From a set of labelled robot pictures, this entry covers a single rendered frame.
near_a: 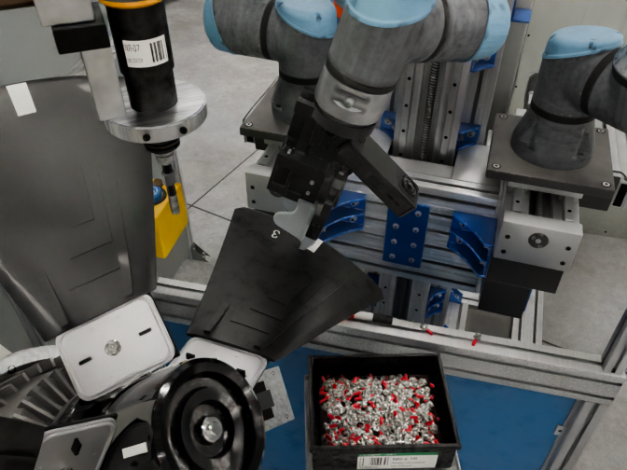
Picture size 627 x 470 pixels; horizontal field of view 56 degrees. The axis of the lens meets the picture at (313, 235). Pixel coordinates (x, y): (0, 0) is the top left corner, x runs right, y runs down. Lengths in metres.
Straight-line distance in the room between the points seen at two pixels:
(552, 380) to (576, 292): 1.42
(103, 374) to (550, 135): 0.87
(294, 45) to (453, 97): 0.33
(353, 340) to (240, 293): 0.42
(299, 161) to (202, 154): 2.46
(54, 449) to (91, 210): 0.20
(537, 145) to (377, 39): 0.65
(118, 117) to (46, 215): 0.18
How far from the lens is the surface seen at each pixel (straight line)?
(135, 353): 0.54
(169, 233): 1.01
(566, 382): 1.11
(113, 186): 0.57
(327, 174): 0.64
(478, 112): 1.35
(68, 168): 0.58
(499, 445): 1.31
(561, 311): 2.41
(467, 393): 1.17
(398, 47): 0.57
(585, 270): 2.61
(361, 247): 1.38
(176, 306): 1.14
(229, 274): 0.71
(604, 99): 1.08
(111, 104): 0.41
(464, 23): 0.62
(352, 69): 0.57
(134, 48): 0.39
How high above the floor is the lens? 1.66
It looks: 41 degrees down
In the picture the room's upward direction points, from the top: straight up
